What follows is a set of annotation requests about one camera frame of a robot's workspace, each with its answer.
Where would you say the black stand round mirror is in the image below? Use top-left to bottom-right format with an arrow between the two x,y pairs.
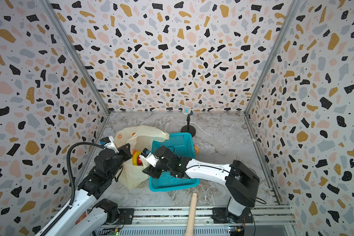
181,107 -> 196,137

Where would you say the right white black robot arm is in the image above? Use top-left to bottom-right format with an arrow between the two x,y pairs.
140,146 -> 260,221

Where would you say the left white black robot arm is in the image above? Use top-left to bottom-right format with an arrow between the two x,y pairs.
37,141 -> 132,236

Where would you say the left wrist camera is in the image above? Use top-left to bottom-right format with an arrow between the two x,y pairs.
99,136 -> 119,154

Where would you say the black corrugated cable left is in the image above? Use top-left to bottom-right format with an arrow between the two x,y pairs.
42,142 -> 105,236

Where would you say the aluminium rail base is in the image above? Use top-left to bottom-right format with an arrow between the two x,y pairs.
95,205 -> 300,236

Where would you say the cream plastic bag orange print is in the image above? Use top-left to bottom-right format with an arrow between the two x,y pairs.
114,125 -> 170,189

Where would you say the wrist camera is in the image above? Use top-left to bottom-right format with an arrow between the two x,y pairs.
99,136 -> 119,154
139,148 -> 159,167

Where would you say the red label tag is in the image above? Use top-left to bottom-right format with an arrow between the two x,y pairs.
75,211 -> 87,225

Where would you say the teal plastic basket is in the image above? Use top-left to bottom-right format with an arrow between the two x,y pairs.
149,133 -> 200,192

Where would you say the wooden stick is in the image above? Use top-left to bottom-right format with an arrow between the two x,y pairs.
184,193 -> 198,236

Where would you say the pink yellow toy sticker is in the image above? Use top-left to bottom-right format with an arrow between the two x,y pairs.
194,146 -> 200,155

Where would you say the yellow banana toy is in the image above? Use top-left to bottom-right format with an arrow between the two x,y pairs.
132,150 -> 141,166

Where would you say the red strawberry toy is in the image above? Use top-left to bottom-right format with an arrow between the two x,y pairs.
137,156 -> 143,166

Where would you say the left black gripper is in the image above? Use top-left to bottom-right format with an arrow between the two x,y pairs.
107,142 -> 132,181

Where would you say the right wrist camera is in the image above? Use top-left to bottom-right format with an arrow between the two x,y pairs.
139,148 -> 159,167

